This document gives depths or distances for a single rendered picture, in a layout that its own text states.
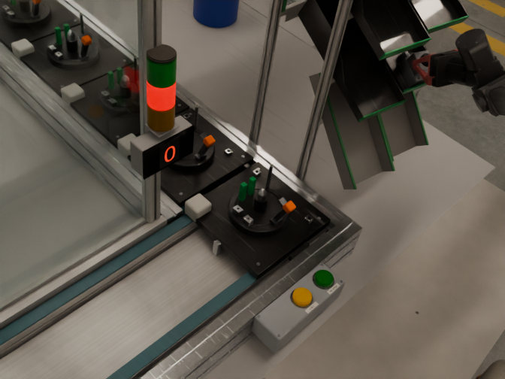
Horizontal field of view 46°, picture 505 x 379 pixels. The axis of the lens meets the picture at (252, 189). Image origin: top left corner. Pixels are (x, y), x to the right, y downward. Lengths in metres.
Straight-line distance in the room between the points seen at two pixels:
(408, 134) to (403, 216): 0.21
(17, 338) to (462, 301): 0.98
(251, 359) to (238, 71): 0.98
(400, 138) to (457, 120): 1.91
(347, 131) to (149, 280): 0.58
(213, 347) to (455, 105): 2.65
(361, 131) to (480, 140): 1.98
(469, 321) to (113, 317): 0.80
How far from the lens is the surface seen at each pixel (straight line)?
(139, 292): 1.28
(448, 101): 3.58
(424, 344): 1.40
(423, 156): 1.79
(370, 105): 1.33
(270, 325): 1.20
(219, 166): 1.44
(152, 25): 0.99
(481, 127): 3.49
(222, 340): 1.18
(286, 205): 1.24
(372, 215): 1.57
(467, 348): 1.44
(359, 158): 1.46
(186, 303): 1.26
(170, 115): 1.07
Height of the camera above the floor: 1.99
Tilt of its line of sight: 47 degrees down
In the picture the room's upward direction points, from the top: 10 degrees clockwise
